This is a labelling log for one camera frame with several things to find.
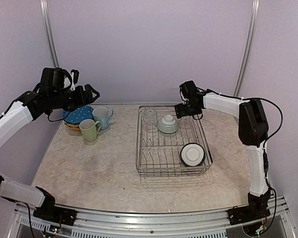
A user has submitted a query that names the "blue dotted plate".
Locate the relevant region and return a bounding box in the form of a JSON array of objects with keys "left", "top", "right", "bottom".
[{"left": 63, "top": 106, "right": 93, "bottom": 125}]

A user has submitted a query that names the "green grid pattern bowl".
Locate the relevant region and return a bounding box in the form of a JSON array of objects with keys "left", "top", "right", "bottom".
[{"left": 157, "top": 115, "right": 179, "bottom": 134}]

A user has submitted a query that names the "black rimmed white bowl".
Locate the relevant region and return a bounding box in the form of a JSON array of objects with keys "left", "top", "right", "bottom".
[{"left": 179, "top": 143, "right": 206, "bottom": 167}]

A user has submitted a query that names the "aluminium corner post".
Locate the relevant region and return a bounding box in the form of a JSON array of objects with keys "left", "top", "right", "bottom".
[
  {"left": 40, "top": 0, "right": 60, "bottom": 67},
  {"left": 233, "top": 0, "right": 260, "bottom": 97}
]

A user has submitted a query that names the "aluminium front rail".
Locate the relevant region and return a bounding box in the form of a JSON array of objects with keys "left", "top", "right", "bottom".
[{"left": 7, "top": 195, "right": 296, "bottom": 238}]

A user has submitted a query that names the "beige floral plate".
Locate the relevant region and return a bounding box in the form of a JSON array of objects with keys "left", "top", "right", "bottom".
[{"left": 65, "top": 122, "right": 82, "bottom": 132}]

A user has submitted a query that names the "clear glass tumbler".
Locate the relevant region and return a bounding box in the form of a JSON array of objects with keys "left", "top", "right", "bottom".
[
  {"left": 144, "top": 108, "right": 157, "bottom": 126},
  {"left": 180, "top": 117, "right": 193, "bottom": 126}
]

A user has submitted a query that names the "metal wire dish rack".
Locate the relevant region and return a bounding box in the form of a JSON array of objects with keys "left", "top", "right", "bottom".
[{"left": 136, "top": 105, "right": 213, "bottom": 178}]

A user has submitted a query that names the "left aluminium corner post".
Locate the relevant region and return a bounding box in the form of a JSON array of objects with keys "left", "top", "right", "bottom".
[{"left": 40, "top": 0, "right": 60, "bottom": 67}]

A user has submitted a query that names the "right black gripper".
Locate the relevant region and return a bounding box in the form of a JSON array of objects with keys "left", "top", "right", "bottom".
[{"left": 175, "top": 101, "right": 203, "bottom": 118}]

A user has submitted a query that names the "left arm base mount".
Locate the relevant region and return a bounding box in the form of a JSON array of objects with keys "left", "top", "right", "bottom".
[{"left": 33, "top": 196, "right": 77, "bottom": 226}]

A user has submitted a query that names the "light blue mug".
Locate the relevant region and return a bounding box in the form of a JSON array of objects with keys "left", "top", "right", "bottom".
[{"left": 92, "top": 107, "right": 114, "bottom": 130}]

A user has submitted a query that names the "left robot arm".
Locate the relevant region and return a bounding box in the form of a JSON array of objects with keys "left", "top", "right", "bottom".
[{"left": 0, "top": 67, "right": 100, "bottom": 221}]

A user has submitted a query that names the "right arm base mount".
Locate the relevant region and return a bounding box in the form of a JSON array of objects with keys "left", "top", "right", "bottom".
[{"left": 227, "top": 197, "right": 270, "bottom": 225}]

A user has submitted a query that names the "right aluminium corner post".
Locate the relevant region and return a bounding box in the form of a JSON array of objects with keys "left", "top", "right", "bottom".
[{"left": 233, "top": 0, "right": 260, "bottom": 97}]

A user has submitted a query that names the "green mug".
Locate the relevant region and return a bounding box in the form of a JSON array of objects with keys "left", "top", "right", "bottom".
[{"left": 79, "top": 119, "right": 102, "bottom": 142}]

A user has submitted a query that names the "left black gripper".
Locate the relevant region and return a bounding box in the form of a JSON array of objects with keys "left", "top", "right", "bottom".
[{"left": 50, "top": 83, "right": 100, "bottom": 112}]

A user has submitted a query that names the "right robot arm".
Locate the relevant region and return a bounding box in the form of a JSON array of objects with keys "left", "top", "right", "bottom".
[{"left": 174, "top": 81, "right": 272, "bottom": 220}]

